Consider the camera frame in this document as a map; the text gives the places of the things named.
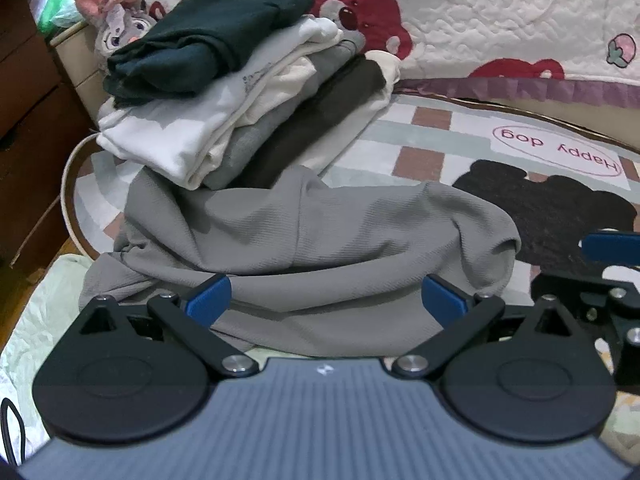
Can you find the dark wooden cabinet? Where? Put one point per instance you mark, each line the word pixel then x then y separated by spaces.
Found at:
pixel 30 110

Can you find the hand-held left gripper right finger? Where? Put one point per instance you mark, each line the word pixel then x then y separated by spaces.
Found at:
pixel 442 300

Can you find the grey shirt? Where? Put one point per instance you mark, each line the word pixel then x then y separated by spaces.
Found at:
pixel 325 240

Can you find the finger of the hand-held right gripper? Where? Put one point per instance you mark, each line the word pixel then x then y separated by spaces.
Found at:
pixel 620 310
pixel 612 249

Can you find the green plastic bag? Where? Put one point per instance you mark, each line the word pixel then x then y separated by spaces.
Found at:
pixel 55 10

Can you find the bear print quilt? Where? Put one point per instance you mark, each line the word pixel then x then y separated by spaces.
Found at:
pixel 500 20

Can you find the grey folded garment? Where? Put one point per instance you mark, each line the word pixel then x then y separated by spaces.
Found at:
pixel 255 145

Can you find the off-white folded garment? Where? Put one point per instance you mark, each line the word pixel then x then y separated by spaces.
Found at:
pixel 350 130

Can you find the grey plush rabbit toy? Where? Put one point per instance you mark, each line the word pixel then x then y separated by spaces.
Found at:
pixel 117 20

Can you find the light green blanket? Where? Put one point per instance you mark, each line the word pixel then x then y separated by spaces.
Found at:
pixel 35 310

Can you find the stack of folded clothes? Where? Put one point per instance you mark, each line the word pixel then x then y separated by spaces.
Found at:
pixel 320 115
pixel 210 25
pixel 165 130

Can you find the beige nightstand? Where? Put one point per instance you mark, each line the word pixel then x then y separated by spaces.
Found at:
pixel 75 60

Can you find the cream folded garment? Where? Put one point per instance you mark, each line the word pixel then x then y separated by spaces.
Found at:
pixel 270 90

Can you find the beige bed base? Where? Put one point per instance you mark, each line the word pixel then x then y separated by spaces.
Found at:
pixel 600 119

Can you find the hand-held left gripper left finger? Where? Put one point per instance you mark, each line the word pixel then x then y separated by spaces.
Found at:
pixel 210 300

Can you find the checked bear print mat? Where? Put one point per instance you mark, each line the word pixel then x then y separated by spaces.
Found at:
pixel 450 160

